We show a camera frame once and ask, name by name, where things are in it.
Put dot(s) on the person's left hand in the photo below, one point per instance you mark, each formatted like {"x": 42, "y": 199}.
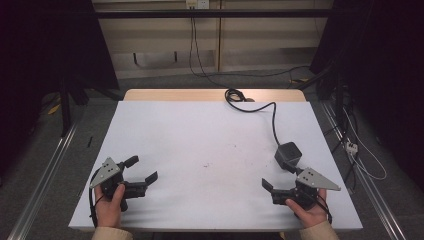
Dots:
{"x": 108, "y": 210}

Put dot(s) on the black metal stand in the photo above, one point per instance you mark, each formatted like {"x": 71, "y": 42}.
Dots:
{"x": 65, "y": 106}
{"x": 338, "y": 96}

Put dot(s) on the black horizontal frame bar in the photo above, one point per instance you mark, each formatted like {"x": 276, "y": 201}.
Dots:
{"x": 213, "y": 13}

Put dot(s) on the black curtain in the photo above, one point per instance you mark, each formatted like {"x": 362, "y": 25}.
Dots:
{"x": 383, "y": 66}
{"x": 40, "y": 60}

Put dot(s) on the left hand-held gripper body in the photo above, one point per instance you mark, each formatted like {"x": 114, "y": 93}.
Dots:
{"x": 112, "y": 182}

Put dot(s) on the white table board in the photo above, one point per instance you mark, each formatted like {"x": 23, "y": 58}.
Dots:
{"x": 200, "y": 140}

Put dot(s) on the aluminium floor rail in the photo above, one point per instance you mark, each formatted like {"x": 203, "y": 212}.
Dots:
{"x": 43, "y": 185}
{"x": 368, "y": 186}

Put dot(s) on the wooden table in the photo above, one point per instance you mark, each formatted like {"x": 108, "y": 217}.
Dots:
{"x": 186, "y": 95}

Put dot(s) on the white power strip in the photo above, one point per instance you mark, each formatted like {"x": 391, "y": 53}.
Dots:
{"x": 351, "y": 147}

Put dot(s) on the person's right hand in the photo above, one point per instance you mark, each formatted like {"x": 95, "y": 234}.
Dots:
{"x": 310, "y": 216}

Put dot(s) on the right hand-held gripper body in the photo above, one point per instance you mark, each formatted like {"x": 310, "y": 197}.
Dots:
{"x": 308, "y": 191}

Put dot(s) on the white wall socket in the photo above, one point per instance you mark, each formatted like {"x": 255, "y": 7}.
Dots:
{"x": 197, "y": 3}

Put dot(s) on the black cube power adapter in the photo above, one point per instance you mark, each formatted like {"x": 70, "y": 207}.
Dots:
{"x": 288, "y": 155}

